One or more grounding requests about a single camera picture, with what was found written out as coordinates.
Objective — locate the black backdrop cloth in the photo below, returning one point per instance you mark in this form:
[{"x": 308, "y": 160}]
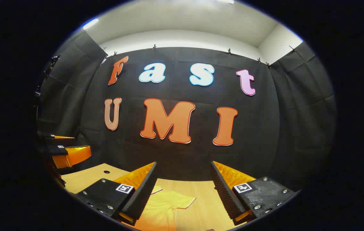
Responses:
[{"x": 130, "y": 128}]

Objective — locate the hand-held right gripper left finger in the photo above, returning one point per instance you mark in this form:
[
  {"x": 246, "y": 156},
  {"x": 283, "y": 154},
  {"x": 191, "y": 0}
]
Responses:
[{"x": 143, "y": 192}]

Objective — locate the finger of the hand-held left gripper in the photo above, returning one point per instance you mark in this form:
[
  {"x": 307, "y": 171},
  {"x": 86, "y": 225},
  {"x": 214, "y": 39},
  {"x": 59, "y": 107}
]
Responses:
[
  {"x": 73, "y": 156},
  {"x": 60, "y": 141}
]

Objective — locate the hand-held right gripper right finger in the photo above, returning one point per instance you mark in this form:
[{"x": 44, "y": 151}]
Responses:
[{"x": 225, "y": 192}]

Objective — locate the orange collared T-shirt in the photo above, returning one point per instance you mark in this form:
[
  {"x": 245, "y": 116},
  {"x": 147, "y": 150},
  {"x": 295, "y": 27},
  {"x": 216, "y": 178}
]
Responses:
[{"x": 159, "y": 211}]

